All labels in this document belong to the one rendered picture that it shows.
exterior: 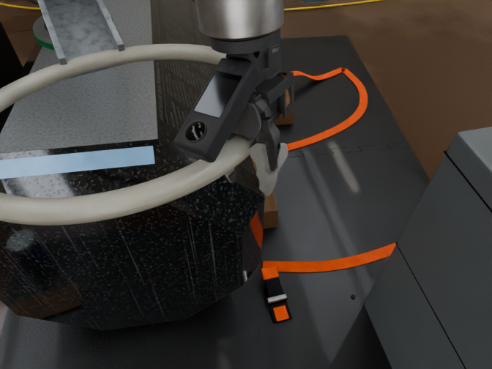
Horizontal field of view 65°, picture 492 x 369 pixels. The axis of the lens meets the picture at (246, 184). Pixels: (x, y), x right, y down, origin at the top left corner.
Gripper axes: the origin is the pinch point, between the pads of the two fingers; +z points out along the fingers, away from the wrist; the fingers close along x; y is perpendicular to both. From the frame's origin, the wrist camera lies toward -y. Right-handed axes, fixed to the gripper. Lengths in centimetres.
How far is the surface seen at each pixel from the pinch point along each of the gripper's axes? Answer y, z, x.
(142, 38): 41, 2, 63
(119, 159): 5.6, 11.8, 36.7
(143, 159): 8.6, 12.5, 32.9
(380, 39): 244, 68, 55
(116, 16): 47, -1, 78
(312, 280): 52, 91, 13
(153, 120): 16.7, 8.2, 36.6
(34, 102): 6, 5, 64
